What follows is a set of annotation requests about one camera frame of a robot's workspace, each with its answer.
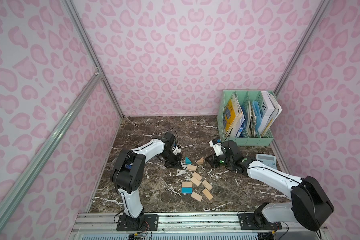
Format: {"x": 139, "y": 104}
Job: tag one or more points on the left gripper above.
{"x": 175, "y": 156}

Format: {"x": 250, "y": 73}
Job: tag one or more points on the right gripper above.
{"x": 215, "y": 160}

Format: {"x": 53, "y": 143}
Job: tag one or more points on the teal triangle block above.
{"x": 188, "y": 161}

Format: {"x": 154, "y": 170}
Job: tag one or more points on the wooden block top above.
{"x": 192, "y": 168}

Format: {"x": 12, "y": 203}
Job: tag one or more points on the wooden triangle block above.
{"x": 201, "y": 161}

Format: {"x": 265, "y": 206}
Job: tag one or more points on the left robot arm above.
{"x": 128, "y": 171}

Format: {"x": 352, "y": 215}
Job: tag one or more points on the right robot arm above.
{"x": 308, "y": 203}

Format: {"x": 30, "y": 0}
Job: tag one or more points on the wooden block above teal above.
{"x": 187, "y": 184}

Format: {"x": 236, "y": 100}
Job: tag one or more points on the teal rectangular block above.
{"x": 186, "y": 190}

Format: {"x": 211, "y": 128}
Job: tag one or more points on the grey calculator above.
{"x": 268, "y": 160}

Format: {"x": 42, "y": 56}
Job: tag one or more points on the wooden block bottom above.
{"x": 196, "y": 196}

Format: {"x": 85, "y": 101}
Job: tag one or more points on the yellow book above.
{"x": 233, "y": 117}

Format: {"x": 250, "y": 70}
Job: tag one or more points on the blue folder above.
{"x": 257, "y": 114}

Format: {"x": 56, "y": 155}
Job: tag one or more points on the white book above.
{"x": 270, "y": 110}

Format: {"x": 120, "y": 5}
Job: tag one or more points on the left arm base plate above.
{"x": 141, "y": 223}

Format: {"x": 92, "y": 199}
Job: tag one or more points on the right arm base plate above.
{"x": 251, "y": 221}

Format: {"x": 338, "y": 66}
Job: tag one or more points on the aluminium front rail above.
{"x": 179, "y": 223}

